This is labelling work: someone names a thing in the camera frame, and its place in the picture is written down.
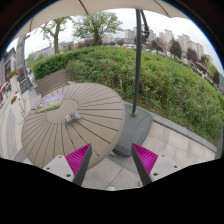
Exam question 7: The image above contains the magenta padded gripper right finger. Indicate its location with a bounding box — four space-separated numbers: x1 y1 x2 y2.
130 143 181 186

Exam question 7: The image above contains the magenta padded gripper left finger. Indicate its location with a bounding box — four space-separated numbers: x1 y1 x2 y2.
43 143 93 187

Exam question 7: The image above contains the colourful patterned computer mouse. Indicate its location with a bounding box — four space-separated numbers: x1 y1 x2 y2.
65 112 82 124

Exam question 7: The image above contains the floral printed mouse pad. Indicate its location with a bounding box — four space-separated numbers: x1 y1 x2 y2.
36 93 64 113

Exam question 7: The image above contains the grey parasol base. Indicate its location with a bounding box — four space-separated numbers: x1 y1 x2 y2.
113 102 153 157

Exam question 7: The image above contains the round slatted grey table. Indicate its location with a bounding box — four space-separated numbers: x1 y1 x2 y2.
21 83 125 167

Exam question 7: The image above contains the green hedge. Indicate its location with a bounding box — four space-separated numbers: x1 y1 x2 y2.
32 46 224 143

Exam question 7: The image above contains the slatted grey chair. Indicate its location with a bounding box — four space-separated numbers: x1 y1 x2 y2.
38 69 68 96

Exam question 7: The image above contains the white planter box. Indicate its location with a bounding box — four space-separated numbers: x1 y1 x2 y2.
11 96 24 124

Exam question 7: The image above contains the dark parasol pole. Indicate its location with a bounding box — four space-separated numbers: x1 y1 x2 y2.
131 9 149 117

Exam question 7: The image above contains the beige parasol canopy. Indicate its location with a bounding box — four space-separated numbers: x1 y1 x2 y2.
16 0 187 38

